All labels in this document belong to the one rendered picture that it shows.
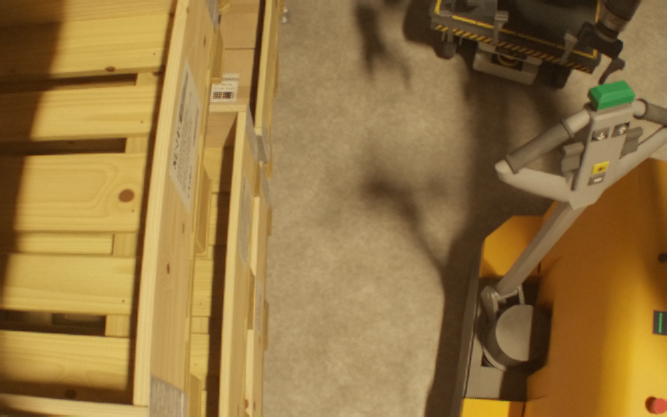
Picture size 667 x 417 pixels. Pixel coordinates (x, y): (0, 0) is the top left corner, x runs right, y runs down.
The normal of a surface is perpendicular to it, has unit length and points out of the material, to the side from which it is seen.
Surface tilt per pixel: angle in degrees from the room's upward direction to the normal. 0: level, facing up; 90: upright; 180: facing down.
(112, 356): 0
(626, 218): 45
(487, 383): 0
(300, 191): 0
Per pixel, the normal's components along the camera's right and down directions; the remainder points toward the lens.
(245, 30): -0.01, -0.37
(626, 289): -0.70, -0.38
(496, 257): -0.38, -0.40
